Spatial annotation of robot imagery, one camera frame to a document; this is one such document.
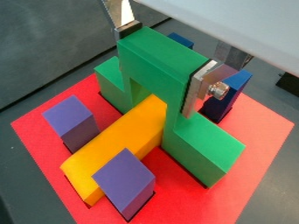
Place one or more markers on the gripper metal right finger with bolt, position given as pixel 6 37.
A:
pixel 207 79

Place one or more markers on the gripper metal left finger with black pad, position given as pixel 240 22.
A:
pixel 120 17

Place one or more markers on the green S-shaped block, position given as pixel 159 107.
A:
pixel 155 66

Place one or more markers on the black object at edge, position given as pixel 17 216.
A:
pixel 288 83

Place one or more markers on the red puzzle board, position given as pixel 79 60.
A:
pixel 183 200

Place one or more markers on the yellow block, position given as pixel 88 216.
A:
pixel 137 131

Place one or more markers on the purple block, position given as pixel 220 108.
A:
pixel 72 122
pixel 127 182

